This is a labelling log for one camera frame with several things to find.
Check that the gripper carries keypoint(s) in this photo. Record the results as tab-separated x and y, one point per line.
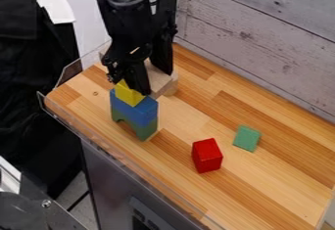
128	54

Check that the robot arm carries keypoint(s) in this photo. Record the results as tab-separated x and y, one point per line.
131	15

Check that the yellow block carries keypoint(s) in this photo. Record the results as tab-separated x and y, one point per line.
127	96

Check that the tan wooden block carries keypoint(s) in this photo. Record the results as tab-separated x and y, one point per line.
163	83

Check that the blue block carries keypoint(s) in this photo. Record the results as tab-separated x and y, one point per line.
140	112

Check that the green arch block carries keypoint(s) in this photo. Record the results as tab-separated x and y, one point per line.
146	130

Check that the red block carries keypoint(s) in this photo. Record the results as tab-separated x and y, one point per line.
207	156

